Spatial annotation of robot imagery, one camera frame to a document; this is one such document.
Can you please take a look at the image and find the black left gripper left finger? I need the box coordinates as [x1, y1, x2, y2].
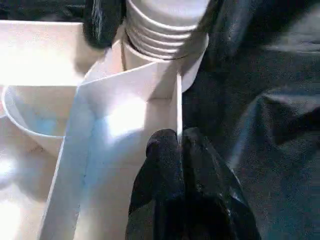
[126, 128, 187, 240]

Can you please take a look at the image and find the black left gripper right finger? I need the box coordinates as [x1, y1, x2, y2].
[180, 126, 262, 240]

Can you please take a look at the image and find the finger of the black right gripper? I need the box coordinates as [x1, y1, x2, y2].
[82, 0, 126, 50]
[197, 0, 251, 59]

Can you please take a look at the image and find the white plastic table leg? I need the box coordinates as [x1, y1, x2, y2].
[121, 0, 211, 62]

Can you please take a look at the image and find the white plastic table top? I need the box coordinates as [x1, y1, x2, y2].
[0, 19, 210, 240]

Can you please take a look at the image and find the black mat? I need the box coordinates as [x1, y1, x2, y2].
[0, 0, 320, 240]

